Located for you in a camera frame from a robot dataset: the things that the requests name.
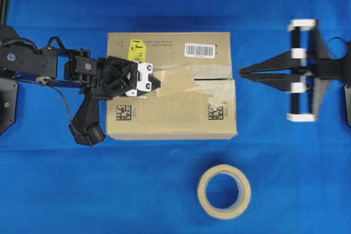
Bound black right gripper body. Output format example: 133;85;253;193
287;19;350;122

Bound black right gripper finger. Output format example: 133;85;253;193
240;73;306;93
240;48;307;74

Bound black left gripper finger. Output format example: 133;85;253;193
138;62;162;76
125;76;161;97

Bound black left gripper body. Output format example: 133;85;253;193
80;56;138;100

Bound brown tape strip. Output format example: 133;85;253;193
154;64;197;98

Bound brown cardboard box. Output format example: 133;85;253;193
106;32;237;140

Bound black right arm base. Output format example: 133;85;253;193
344;85;351;127

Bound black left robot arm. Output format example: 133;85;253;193
1;25;161;100

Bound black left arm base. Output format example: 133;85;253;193
0;78;18;134

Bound brown packing tape roll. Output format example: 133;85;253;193
197;164;251;220

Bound blue table cloth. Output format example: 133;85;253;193
1;0;350;233

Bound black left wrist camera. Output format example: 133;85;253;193
69;96;106;147

